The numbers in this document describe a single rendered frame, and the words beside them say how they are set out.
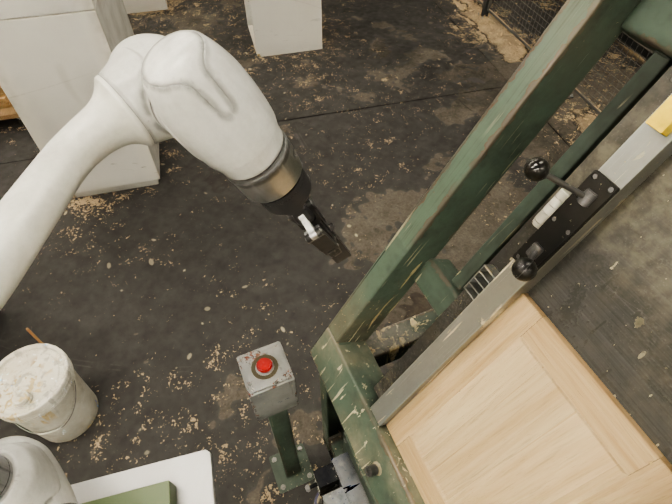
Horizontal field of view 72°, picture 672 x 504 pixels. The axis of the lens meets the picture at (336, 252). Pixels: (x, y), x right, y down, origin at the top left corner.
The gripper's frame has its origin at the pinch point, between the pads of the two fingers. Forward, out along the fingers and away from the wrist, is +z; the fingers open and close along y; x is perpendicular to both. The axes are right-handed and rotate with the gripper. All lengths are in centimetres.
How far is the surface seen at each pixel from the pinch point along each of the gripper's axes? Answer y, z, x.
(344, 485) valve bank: -22, 59, 34
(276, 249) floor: 120, 135, 51
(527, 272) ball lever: -17.8, 7.0, -23.8
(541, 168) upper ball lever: -7.4, 0.2, -33.6
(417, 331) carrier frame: 9, 70, 0
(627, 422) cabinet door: -40, 24, -25
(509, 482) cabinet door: -39, 38, -4
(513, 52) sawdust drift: 262, 245, -181
